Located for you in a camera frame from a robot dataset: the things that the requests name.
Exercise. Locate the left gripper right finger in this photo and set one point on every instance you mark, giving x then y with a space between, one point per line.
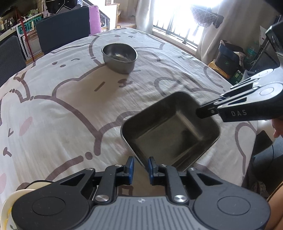
168 177

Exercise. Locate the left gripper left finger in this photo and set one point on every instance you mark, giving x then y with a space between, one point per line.
111 178

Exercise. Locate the square steel tray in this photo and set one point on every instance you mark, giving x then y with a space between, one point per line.
170 131

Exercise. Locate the right hand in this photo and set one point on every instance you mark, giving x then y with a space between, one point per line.
278 127

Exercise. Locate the cartoon print tablecloth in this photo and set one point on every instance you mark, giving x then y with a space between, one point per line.
63 113

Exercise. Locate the small round steel bowl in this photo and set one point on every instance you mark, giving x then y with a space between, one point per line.
119 57

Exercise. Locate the white flower ceramic bowl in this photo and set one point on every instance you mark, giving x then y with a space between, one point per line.
7 221

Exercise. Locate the beige curtain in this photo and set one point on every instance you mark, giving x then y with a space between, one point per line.
145 15

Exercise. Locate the left dark chair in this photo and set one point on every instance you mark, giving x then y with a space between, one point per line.
12 60

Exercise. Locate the dark chair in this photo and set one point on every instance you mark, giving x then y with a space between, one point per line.
61 29
12 60

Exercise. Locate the right dark chair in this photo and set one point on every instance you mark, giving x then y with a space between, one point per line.
61 29

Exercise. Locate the teal poizon sign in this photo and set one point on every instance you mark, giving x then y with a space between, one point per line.
28 24

